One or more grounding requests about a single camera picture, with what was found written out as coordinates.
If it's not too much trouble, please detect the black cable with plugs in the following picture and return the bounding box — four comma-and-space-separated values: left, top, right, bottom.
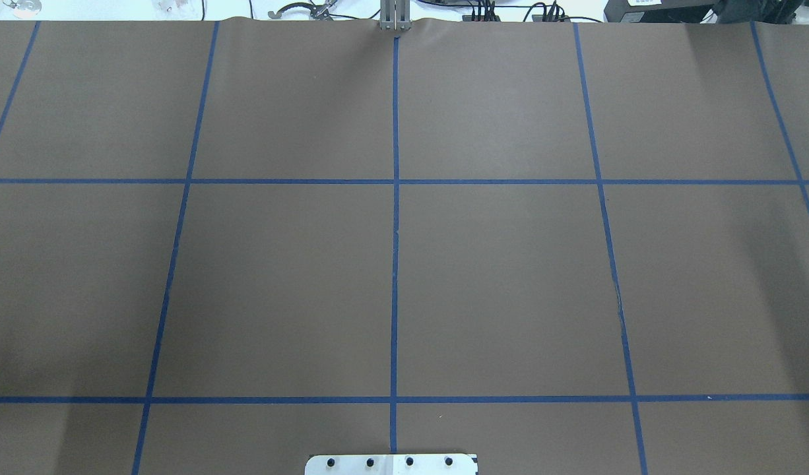
418, 0, 603, 24

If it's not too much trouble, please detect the black device box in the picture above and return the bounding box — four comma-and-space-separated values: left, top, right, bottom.
604, 1, 717, 24

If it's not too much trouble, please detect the clear plastic bag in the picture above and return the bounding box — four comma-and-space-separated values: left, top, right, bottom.
1, 0, 43, 19

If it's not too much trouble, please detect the aluminium profile post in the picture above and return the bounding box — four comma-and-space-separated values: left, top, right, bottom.
378, 0, 412, 31

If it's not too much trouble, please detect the white metal mounting plate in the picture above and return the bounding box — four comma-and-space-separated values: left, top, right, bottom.
304, 453, 479, 474

